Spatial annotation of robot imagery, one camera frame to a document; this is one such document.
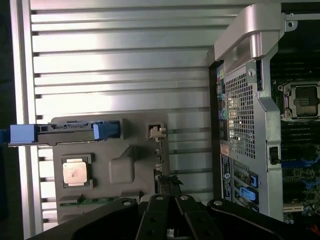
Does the silver CPU chip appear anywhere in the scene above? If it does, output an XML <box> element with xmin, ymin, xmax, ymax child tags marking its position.
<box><xmin>61</xmin><ymin>156</ymin><xmax>89</xmax><ymax>186</ymax></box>

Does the grey open PC case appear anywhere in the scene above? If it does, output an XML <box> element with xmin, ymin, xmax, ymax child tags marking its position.
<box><xmin>207</xmin><ymin>2</ymin><xmax>320</xmax><ymax>223</ymax></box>

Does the hard disk in blue caddy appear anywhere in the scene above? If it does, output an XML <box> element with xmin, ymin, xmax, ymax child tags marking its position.
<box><xmin>8</xmin><ymin>120</ymin><xmax>127</xmax><ymax>148</ymax></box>

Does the green motherboard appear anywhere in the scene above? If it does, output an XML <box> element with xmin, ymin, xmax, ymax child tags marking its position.
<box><xmin>269</xmin><ymin>58</ymin><xmax>320</xmax><ymax>223</ymax></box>

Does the silver CPU socket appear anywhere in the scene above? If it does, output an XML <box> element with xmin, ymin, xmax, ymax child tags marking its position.
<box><xmin>276</xmin><ymin>81</ymin><xmax>320</xmax><ymax>122</ymax></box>

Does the grey parts rack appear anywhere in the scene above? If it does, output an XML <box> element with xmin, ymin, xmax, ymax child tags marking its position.
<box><xmin>50</xmin><ymin>111</ymin><xmax>171</xmax><ymax>222</ymax></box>

